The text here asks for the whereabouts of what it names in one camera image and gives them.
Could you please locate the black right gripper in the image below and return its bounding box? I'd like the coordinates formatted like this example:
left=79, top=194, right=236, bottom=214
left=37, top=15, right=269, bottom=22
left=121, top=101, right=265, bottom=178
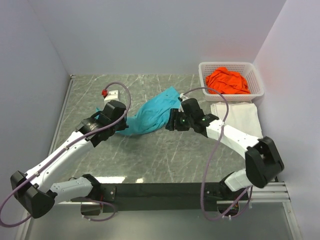
left=165, top=108, right=194, bottom=132

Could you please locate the turquoise t shirt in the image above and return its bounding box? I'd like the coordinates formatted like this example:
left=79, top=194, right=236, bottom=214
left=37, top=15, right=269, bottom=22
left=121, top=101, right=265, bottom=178
left=95, top=86, right=183, bottom=137

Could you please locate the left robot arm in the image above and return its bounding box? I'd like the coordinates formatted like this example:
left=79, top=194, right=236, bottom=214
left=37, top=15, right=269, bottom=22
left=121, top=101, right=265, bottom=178
left=10, top=100, right=128, bottom=219

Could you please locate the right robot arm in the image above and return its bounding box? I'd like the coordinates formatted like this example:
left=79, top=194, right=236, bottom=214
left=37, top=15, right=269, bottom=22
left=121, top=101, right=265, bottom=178
left=165, top=98, right=285, bottom=200

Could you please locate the orange t shirt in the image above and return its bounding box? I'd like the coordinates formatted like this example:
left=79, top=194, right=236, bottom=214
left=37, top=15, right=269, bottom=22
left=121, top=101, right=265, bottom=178
left=205, top=67, right=251, bottom=95

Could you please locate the folded white t shirt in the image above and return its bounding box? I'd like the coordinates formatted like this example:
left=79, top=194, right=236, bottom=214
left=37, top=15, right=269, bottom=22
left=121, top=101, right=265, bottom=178
left=224, top=102, right=263, bottom=139

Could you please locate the white plastic laundry basket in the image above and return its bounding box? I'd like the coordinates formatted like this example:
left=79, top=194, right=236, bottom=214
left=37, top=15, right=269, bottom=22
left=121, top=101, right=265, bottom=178
left=198, top=61, right=264, bottom=102

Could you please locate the black base crossbar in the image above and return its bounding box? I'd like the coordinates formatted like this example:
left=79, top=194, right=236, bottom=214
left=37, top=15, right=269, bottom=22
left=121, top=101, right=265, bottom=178
left=93, top=182, right=244, bottom=212

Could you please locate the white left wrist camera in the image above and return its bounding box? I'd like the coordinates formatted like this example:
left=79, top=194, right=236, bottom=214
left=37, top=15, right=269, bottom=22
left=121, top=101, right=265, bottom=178
left=101, top=89, right=120, bottom=104

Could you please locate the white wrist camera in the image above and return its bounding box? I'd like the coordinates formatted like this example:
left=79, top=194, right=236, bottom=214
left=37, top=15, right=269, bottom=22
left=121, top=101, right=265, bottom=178
left=101, top=89, right=120, bottom=104
left=178, top=93, right=188, bottom=112

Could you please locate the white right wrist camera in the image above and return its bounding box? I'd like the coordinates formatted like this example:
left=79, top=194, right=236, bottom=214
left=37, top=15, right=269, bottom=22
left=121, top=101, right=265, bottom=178
left=178, top=93, right=188, bottom=112

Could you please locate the aluminium rail frame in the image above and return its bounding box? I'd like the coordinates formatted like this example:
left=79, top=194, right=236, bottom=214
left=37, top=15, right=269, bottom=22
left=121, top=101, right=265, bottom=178
left=16, top=74, right=301, bottom=240

